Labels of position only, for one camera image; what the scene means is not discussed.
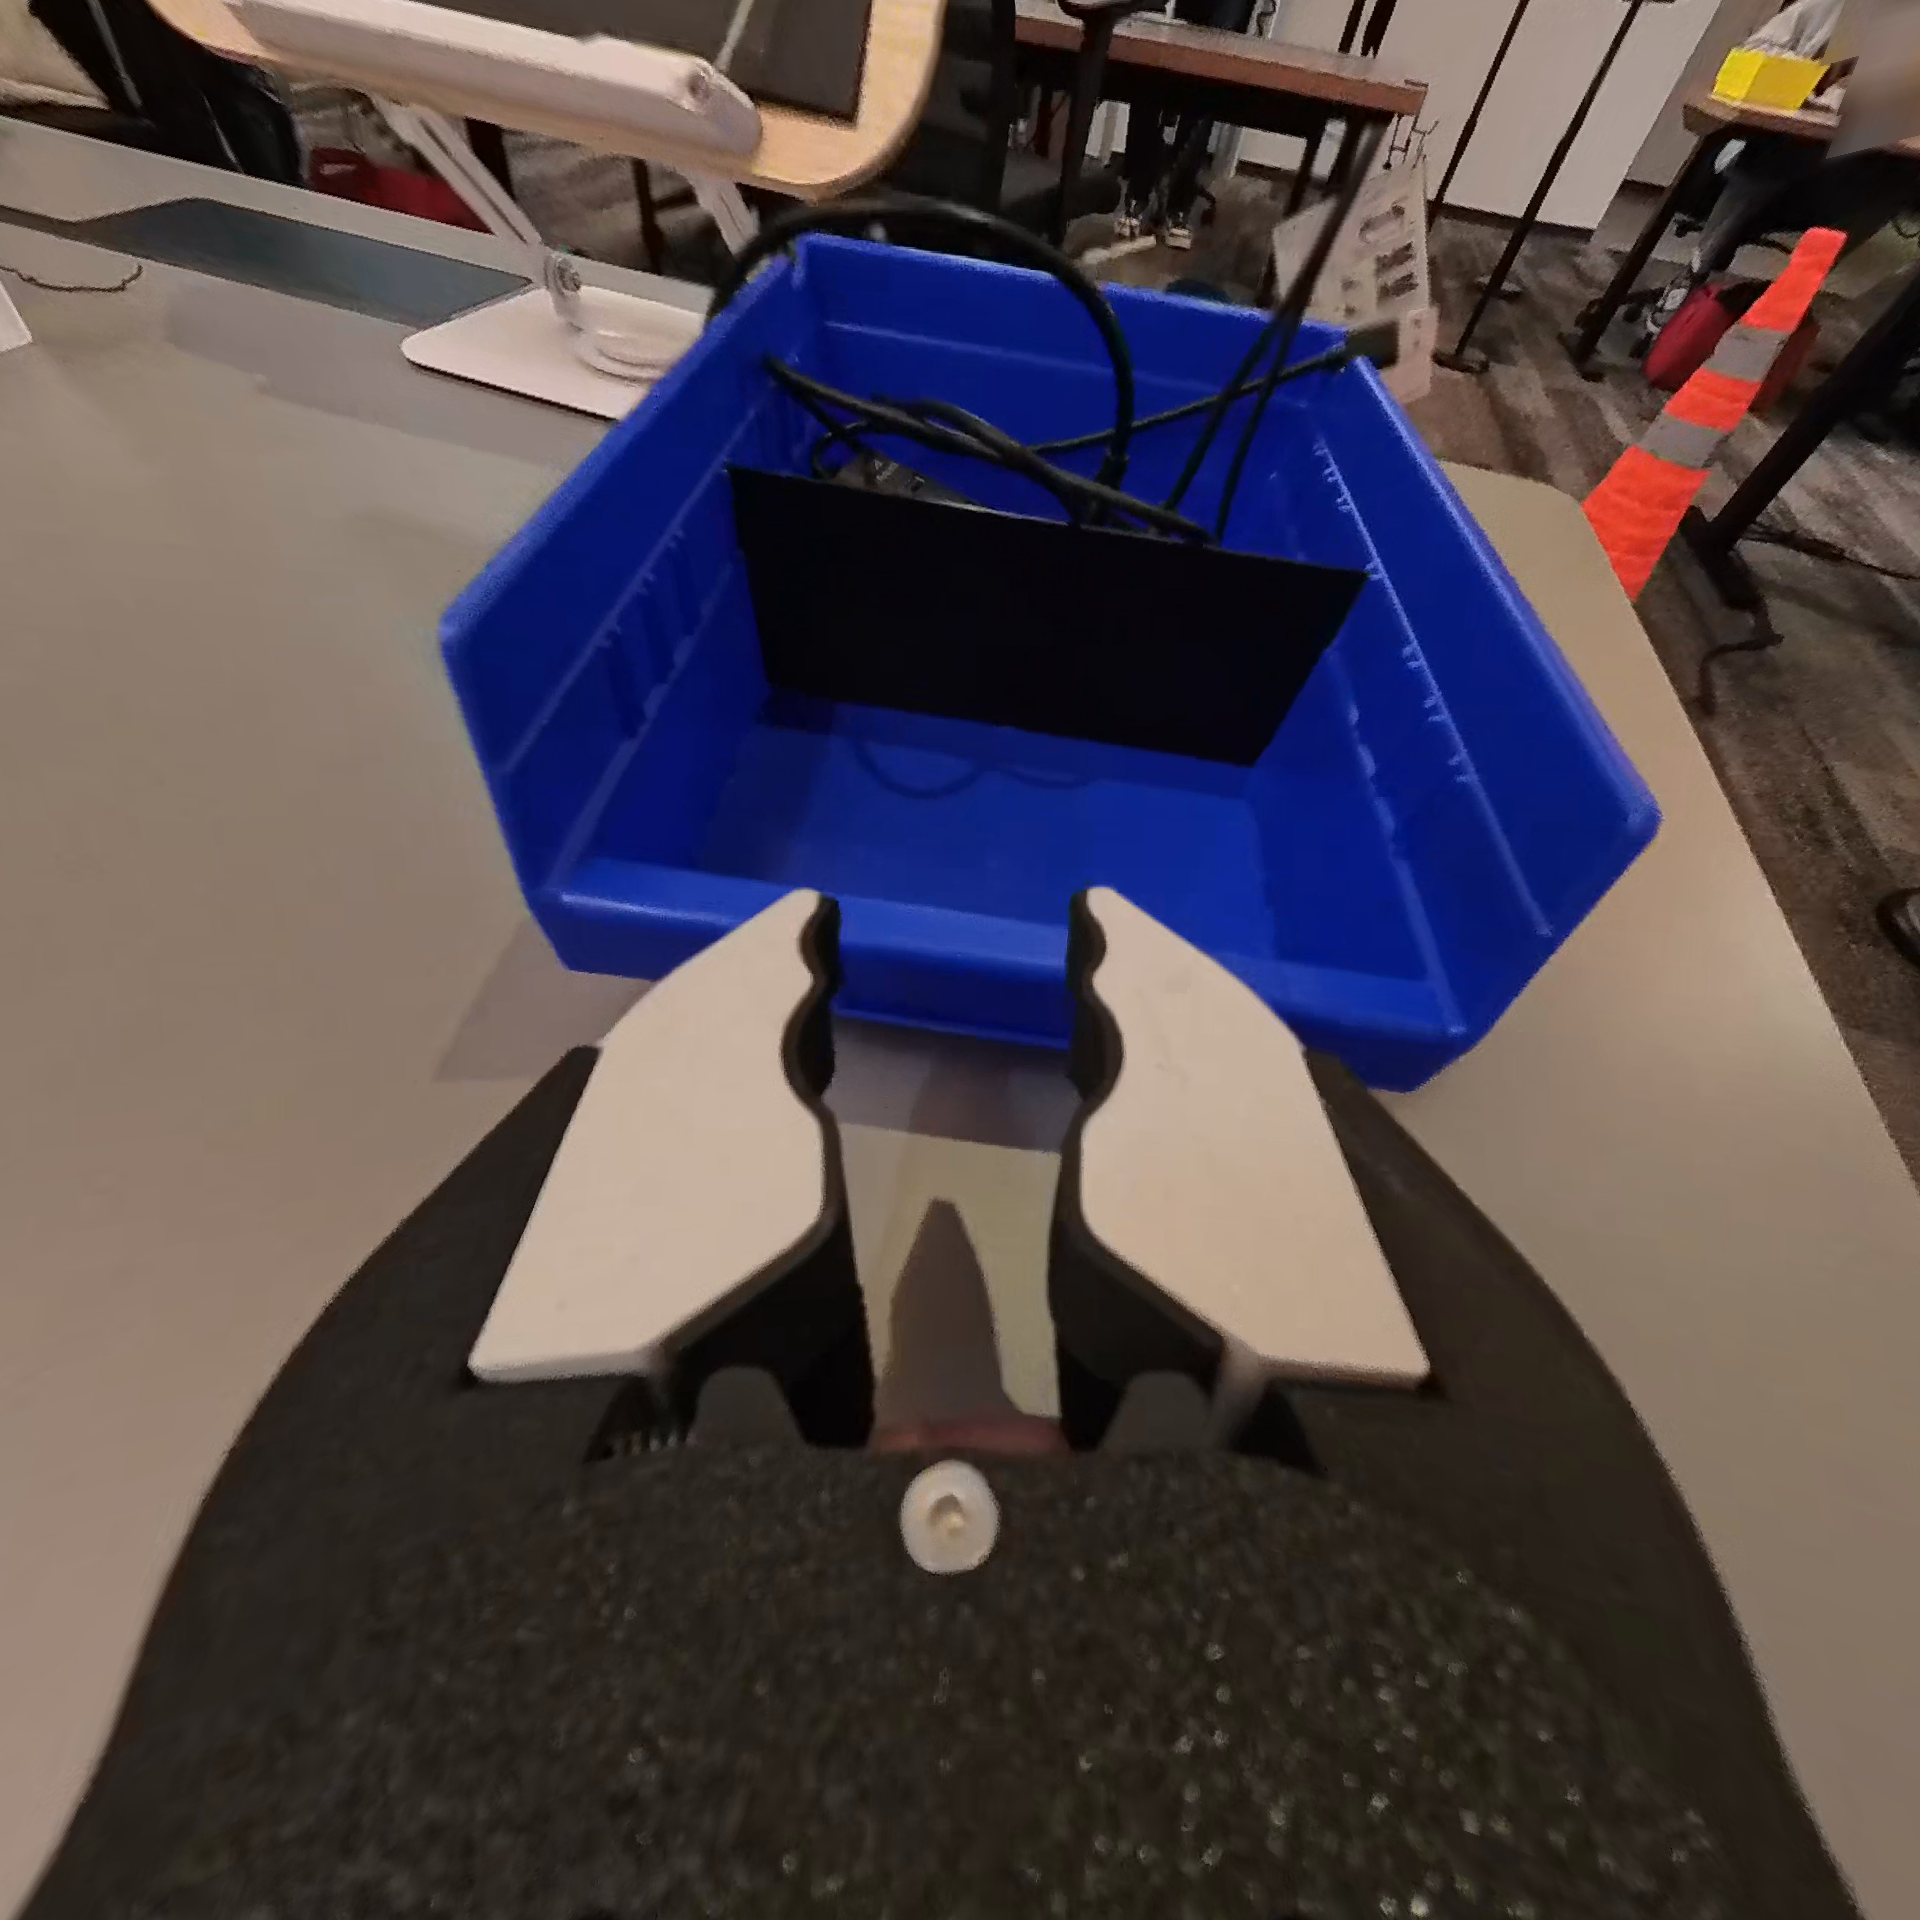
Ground blue plastic bin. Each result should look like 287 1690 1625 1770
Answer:
439 230 1664 1095

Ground orange reflective barrier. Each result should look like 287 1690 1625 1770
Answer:
1582 224 1849 601

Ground grey desk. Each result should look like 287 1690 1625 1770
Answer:
0 117 1920 1920

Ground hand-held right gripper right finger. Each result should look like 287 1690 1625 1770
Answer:
1049 885 1433 1391

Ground printed paper sign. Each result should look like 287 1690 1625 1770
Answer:
1270 158 1438 406

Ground black usb hub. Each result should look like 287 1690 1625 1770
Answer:
815 441 975 512

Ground yellow box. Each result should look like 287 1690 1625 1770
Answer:
1713 45 1833 110

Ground red bag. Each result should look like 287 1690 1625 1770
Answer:
1640 277 1772 392

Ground wooden table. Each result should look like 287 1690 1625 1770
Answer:
1017 0 1430 119

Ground grey desk pad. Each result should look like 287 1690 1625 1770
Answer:
0 193 536 326

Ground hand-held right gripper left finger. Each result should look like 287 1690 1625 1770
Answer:
467 887 852 1385

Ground thin black cable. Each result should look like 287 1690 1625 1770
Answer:
766 321 1408 543

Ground white folding stand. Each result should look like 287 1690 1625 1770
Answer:
240 0 769 423

